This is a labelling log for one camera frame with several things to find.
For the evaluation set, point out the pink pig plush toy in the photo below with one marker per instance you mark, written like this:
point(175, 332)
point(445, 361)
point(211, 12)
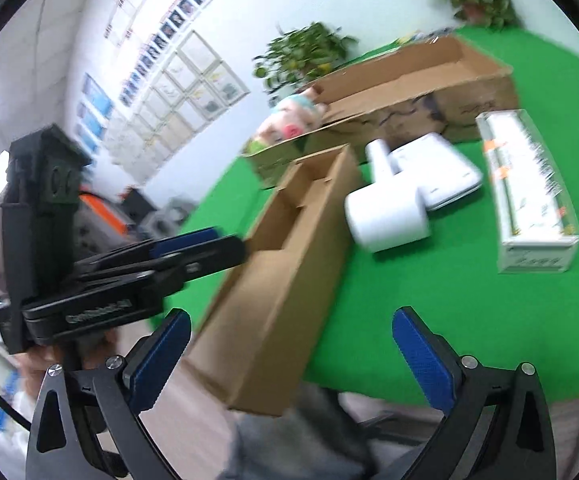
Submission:
point(284, 120)

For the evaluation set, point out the row of portrait photos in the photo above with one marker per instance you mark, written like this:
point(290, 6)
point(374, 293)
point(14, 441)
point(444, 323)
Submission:
point(184, 7)

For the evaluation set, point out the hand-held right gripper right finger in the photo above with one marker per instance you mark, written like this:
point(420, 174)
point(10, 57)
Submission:
point(419, 355)

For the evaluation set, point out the orange grey machine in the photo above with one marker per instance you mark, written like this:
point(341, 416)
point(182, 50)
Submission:
point(104, 210)

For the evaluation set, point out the person's grey trousers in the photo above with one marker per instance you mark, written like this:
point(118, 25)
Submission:
point(294, 435)

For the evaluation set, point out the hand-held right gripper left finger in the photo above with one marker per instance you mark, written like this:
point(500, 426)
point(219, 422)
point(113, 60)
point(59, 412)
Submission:
point(159, 355)

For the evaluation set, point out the green tablecloth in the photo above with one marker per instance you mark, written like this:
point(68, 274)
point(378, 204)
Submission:
point(419, 285)

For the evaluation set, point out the large cardboard box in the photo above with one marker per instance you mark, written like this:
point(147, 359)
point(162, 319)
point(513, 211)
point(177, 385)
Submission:
point(469, 90)

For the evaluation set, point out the bushy potted plant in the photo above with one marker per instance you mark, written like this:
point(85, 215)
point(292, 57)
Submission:
point(304, 55)

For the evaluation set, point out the white green medicine box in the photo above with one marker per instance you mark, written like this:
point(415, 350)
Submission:
point(529, 185)

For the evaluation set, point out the grid of framed certificates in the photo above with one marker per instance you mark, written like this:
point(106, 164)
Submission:
point(179, 100)

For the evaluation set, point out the narrow cardboard box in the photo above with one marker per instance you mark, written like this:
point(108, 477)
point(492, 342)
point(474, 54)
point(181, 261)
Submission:
point(279, 300)

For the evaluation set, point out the person's left hand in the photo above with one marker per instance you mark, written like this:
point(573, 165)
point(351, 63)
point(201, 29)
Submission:
point(32, 367)

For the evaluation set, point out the white handheld vacuum cleaner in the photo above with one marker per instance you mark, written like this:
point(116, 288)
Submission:
point(389, 220)

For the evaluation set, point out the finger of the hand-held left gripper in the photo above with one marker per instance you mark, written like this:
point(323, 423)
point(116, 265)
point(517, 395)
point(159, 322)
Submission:
point(214, 255)
point(184, 240)

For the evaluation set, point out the blue framed pictures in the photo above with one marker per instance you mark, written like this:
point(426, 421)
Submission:
point(94, 110)

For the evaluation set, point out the colourful booklets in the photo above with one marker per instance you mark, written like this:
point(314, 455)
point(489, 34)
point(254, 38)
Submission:
point(414, 36)

